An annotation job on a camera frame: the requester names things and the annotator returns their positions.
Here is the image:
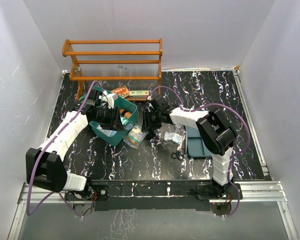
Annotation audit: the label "blue grey divided tray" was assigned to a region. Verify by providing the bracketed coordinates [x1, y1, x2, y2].
[185, 126, 212, 159]

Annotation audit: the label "black scissors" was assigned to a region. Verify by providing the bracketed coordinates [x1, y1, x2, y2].
[171, 146, 184, 161]

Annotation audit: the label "green plastic medicine box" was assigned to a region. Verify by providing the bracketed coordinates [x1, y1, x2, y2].
[74, 87, 138, 146]

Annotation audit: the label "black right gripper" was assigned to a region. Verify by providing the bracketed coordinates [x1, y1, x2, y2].
[142, 109, 163, 132]

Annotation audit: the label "white bottle green label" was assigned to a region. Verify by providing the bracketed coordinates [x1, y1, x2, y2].
[120, 116, 129, 126]

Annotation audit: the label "white blue-label packet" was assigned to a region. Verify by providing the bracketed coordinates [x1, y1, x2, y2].
[98, 127, 117, 138]

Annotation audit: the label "orange medicine box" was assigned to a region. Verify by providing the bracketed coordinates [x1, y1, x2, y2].
[111, 85, 130, 98]

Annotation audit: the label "clear plastic bag packet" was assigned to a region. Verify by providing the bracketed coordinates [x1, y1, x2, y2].
[163, 132, 184, 146]

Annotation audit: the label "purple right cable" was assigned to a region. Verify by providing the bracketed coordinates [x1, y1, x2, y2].
[147, 86, 251, 218]

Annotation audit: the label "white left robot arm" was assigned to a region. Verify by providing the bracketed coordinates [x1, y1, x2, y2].
[25, 89, 125, 200]

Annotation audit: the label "pale green long box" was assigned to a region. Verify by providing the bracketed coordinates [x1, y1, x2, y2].
[129, 90, 150, 99]

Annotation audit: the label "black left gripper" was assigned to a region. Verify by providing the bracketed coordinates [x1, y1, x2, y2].
[92, 106, 124, 132]

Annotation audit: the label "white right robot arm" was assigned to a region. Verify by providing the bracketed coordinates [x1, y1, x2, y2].
[141, 95, 238, 199]

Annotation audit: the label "brown bottle orange cap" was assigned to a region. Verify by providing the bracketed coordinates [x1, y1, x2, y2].
[120, 109, 132, 119]

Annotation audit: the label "gauze pack orange green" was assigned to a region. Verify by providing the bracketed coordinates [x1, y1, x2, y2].
[123, 124, 149, 149]

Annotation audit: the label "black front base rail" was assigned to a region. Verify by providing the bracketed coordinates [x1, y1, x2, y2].
[65, 180, 243, 211]

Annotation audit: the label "purple cable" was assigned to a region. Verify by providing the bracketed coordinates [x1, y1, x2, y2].
[26, 80, 108, 221]
[147, 86, 251, 218]

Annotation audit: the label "small round clear packet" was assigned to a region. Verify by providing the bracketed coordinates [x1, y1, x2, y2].
[174, 124, 184, 133]

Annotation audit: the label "orange wooden shelf rack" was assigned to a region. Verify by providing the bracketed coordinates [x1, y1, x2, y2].
[62, 38, 163, 99]

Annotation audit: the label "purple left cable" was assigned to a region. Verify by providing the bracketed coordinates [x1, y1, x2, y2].
[26, 80, 108, 221]

